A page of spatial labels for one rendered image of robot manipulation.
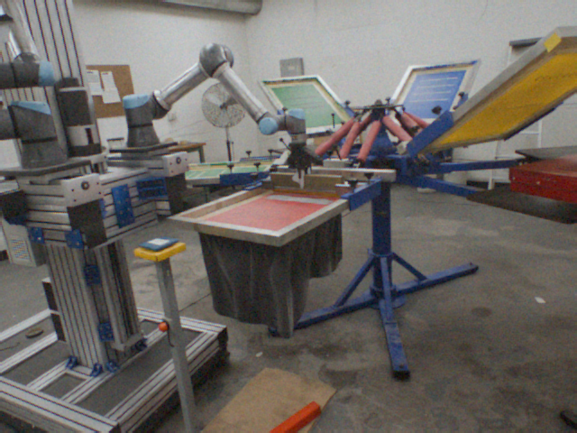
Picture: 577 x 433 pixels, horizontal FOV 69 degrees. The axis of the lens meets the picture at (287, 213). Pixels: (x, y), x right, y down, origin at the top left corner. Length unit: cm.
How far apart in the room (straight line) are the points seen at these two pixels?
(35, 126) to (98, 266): 68
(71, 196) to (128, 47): 453
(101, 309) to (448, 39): 506
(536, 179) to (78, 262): 187
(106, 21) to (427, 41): 397
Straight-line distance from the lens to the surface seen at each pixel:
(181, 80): 211
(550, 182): 168
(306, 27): 691
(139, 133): 206
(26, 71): 151
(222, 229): 156
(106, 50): 587
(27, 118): 175
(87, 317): 222
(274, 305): 169
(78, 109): 197
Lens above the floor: 145
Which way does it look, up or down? 16 degrees down
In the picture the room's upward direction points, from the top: 5 degrees counter-clockwise
